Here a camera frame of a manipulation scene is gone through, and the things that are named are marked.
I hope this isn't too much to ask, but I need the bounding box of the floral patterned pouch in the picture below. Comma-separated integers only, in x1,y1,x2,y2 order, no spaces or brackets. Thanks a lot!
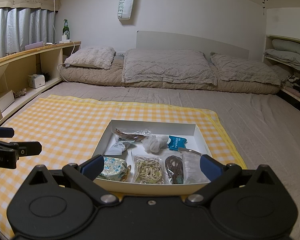
98,157,131,181

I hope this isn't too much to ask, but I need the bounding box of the light blue white packet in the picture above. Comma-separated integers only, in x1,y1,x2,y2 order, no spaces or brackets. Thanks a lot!
104,140,135,155

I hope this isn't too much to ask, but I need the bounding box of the blue foil packet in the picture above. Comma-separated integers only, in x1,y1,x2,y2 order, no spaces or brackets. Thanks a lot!
168,135,187,151

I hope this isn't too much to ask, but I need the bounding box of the brown snack clear bag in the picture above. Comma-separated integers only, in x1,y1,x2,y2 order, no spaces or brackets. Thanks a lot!
113,128,150,142

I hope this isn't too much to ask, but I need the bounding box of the beige cord necklace bag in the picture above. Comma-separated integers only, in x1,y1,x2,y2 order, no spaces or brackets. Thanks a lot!
133,155,164,185

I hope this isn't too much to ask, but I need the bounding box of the white cloth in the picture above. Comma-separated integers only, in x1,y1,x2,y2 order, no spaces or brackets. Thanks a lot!
141,135,169,153

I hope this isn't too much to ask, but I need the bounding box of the grey packet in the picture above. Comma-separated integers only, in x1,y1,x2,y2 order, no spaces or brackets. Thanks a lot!
178,147,210,184

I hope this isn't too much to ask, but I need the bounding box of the yellow checkered blanket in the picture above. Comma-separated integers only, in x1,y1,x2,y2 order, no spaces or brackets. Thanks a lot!
0,95,245,239

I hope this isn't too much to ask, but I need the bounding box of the white shallow cardboard box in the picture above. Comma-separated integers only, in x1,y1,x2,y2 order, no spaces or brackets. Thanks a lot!
93,120,212,196

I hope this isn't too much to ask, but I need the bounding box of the wooden bedside shelf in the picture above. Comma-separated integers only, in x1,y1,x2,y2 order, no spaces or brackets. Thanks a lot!
0,41,81,125

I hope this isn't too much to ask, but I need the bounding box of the white tissue box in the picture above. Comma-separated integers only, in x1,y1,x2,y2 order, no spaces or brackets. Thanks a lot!
28,74,45,89

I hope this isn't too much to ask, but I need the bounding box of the right beige pillow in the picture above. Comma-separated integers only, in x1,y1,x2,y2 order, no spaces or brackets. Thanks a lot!
210,52,281,86

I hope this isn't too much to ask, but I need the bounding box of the grey curtain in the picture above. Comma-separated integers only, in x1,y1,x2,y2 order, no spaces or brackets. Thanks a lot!
0,8,55,58

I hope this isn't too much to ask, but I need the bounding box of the left beige pillow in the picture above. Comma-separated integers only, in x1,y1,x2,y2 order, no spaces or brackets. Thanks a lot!
64,46,116,70

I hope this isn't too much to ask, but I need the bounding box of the middle beige quilted pillow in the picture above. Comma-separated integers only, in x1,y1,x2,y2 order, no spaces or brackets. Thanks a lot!
122,49,217,86

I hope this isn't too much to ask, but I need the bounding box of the green glass bottle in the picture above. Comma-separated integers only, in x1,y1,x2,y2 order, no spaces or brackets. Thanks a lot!
62,19,70,40

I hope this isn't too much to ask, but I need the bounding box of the white right shelf unit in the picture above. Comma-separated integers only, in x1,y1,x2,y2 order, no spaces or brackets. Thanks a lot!
262,6,300,117

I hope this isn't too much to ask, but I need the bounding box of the folded grey bedding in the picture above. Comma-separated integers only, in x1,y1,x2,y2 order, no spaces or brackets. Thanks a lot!
264,39,300,71

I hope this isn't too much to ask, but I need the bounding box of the white hanging tote bag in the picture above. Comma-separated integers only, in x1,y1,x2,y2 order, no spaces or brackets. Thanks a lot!
117,0,134,21

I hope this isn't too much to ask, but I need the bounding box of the white charging cable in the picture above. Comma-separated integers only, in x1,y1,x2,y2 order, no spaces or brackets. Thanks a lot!
45,0,76,81

